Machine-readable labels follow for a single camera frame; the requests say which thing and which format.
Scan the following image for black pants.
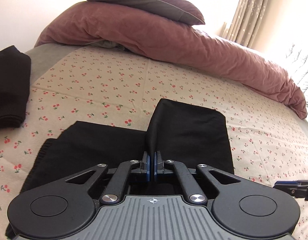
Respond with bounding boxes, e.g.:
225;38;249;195
6;99;234;239

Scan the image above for cherry print bed sheet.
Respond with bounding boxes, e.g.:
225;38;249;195
0;44;308;239

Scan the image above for folded black garment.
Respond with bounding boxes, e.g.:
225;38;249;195
0;46;31;129

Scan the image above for pink duvet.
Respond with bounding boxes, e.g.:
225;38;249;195
36;2;307;119

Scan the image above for beige star curtain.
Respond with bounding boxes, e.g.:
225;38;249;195
221;0;270;49

